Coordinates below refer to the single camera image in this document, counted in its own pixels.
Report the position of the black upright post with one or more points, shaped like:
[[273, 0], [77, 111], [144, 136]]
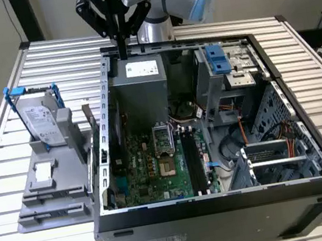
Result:
[[29, 18]]

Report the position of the grey power supply unit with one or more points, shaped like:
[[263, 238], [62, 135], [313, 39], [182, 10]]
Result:
[[139, 99]]

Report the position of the black CPU fan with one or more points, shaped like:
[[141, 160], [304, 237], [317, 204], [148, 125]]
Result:
[[182, 110]]

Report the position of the black RAM slot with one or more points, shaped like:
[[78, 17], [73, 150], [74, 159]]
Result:
[[197, 157], [189, 159]]

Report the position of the hard disk in blue carrier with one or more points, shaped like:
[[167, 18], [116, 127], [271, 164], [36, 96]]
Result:
[[40, 122]]

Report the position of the blue drive bay latch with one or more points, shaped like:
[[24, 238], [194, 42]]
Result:
[[217, 61]]

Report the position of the metal disk bay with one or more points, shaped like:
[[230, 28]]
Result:
[[279, 161]]

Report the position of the silver drive front plate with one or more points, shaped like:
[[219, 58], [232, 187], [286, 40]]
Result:
[[240, 80]]

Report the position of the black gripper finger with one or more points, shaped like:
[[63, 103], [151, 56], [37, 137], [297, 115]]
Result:
[[137, 16], [94, 17]]

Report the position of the silver CPU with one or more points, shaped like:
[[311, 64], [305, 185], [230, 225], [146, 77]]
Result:
[[43, 171]]

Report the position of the blue expansion slot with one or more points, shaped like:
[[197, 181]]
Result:
[[122, 185]]

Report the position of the grey parts rack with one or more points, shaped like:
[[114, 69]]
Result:
[[68, 173]]

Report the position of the green motherboard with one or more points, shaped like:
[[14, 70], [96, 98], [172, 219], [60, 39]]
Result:
[[148, 190]]

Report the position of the CPU socket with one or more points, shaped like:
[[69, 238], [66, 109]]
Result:
[[167, 165]]

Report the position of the grey metal drive cage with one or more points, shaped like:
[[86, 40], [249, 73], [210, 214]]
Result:
[[209, 94]]

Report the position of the black open PC case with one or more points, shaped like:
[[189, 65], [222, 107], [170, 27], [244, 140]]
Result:
[[228, 229]]

